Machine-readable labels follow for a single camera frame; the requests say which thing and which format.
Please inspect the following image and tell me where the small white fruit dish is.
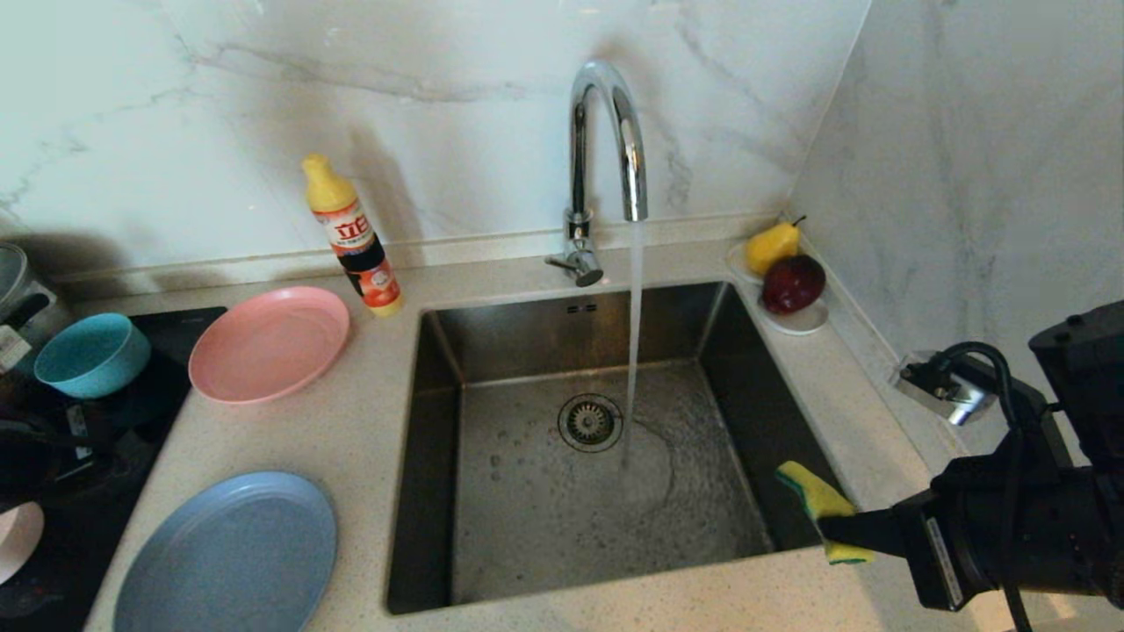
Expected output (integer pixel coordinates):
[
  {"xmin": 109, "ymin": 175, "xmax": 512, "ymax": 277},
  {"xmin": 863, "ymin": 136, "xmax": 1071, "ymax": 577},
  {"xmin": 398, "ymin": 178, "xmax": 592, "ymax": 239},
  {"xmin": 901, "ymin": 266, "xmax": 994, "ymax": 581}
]
[{"xmin": 727, "ymin": 243, "xmax": 832, "ymax": 336}]

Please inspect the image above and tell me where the black frying pan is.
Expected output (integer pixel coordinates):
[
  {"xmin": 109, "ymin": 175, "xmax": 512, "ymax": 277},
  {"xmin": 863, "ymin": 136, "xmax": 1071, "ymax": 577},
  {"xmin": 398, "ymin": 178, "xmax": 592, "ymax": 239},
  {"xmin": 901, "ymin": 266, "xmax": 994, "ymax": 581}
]
[{"xmin": 0, "ymin": 377, "xmax": 190, "ymax": 492}]

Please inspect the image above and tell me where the dark red apple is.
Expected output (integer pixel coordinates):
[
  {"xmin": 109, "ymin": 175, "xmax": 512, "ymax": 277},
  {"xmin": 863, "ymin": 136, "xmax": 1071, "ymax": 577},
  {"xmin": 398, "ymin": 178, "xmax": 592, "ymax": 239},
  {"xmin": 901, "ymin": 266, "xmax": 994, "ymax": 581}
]
[{"xmin": 762, "ymin": 255, "xmax": 828, "ymax": 315}]

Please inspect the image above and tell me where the steel pot with black handle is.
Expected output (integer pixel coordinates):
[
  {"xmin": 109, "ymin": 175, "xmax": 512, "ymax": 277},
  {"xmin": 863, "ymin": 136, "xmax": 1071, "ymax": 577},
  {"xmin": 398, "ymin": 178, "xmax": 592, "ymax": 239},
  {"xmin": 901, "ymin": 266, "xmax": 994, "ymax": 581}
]
[{"xmin": 0, "ymin": 243, "xmax": 71, "ymax": 352}]

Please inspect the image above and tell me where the round metal drain strainer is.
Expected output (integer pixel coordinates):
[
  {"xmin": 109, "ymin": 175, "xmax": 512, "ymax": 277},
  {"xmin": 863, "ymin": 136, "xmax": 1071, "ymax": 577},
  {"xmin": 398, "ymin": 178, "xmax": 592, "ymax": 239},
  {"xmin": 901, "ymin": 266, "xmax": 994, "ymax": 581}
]
[{"xmin": 558, "ymin": 393, "xmax": 624, "ymax": 454}]

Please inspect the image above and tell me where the large blue-grey plate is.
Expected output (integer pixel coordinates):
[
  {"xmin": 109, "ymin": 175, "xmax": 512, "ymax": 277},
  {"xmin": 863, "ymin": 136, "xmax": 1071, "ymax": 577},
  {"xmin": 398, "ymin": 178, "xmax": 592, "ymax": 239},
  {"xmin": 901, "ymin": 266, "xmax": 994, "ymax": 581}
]
[{"xmin": 112, "ymin": 471, "xmax": 337, "ymax": 632}]

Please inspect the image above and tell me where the chrome gooseneck faucet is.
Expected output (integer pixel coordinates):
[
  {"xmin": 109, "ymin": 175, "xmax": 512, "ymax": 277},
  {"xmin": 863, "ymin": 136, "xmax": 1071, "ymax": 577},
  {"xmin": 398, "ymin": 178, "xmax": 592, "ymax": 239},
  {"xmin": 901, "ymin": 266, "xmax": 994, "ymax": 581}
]
[{"xmin": 544, "ymin": 58, "xmax": 651, "ymax": 289}]

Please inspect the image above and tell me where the yellow sponge brush with handle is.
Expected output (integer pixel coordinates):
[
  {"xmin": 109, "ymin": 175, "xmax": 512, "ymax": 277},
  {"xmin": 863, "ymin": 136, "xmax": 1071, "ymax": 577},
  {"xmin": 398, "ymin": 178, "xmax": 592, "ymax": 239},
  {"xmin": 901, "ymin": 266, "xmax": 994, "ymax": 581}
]
[{"xmin": 775, "ymin": 461, "xmax": 876, "ymax": 565}]

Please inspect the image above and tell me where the large pink plate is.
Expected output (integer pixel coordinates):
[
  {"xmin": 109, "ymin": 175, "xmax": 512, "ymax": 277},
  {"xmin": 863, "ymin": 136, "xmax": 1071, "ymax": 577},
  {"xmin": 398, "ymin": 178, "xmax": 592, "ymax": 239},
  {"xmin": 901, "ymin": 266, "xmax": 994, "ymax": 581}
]
[{"xmin": 189, "ymin": 286, "xmax": 351, "ymax": 405}]

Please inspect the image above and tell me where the teal bowl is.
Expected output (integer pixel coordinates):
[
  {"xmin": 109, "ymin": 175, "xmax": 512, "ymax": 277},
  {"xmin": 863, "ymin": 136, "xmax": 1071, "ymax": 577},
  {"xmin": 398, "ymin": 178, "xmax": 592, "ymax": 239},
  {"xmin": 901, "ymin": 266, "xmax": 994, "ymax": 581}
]
[{"xmin": 33, "ymin": 312, "xmax": 152, "ymax": 400}]

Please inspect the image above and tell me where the stainless steel sink basin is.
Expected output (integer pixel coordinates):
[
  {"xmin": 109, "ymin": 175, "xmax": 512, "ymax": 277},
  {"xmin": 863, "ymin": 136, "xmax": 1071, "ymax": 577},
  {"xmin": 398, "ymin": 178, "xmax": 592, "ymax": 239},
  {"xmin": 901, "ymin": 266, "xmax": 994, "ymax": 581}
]
[{"xmin": 385, "ymin": 279, "xmax": 866, "ymax": 615}]

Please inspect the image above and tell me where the black glass induction cooktop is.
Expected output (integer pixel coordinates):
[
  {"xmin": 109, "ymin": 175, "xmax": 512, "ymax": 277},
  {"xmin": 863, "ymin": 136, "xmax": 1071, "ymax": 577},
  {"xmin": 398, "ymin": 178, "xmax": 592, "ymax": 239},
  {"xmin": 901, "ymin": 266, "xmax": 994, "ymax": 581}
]
[{"xmin": 0, "ymin": 305, "xmax": 227, "ymax": 632}]

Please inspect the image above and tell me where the yellow pear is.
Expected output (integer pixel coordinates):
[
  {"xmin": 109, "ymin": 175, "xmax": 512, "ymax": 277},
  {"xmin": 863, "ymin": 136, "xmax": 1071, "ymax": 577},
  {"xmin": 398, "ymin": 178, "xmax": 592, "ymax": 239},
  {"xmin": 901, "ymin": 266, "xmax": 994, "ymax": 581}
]
[{"xmin": 746, "ymin": 216, "xmax": 808, "ymax": 278}]

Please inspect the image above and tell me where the pink bowl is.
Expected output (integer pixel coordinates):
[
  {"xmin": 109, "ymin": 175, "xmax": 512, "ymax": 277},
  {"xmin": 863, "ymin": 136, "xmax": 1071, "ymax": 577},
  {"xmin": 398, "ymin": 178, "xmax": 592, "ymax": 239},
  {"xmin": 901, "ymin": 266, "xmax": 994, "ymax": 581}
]
[{"xmin": 0, "ymin": 502, "xmax": 45, "ymax": 585}]

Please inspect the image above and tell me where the yellow-capped orange dish soap bottle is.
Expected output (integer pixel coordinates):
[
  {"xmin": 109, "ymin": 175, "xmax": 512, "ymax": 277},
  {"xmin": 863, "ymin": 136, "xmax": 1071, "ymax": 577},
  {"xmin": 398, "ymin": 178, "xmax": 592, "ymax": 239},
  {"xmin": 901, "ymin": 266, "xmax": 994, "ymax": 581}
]
[{"xmin": 302, "ymin": 154, "xmax": 405, "ymax": 318}]

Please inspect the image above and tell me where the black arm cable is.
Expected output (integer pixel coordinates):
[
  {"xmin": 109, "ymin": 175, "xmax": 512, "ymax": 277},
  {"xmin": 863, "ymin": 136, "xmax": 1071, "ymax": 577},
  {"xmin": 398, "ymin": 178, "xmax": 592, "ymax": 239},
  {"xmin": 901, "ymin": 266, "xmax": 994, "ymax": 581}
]
[{"xmin": 933, "ymin": 341, "xmax": 1035, "ymax": 632}]

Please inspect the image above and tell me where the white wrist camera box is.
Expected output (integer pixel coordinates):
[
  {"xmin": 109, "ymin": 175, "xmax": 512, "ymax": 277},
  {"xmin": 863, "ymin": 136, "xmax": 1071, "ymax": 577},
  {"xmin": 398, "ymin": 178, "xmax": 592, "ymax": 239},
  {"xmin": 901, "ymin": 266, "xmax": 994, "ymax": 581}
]
[{"xmin": 890, "ymin": 351, "xmax": 998, "ymax": 427}]

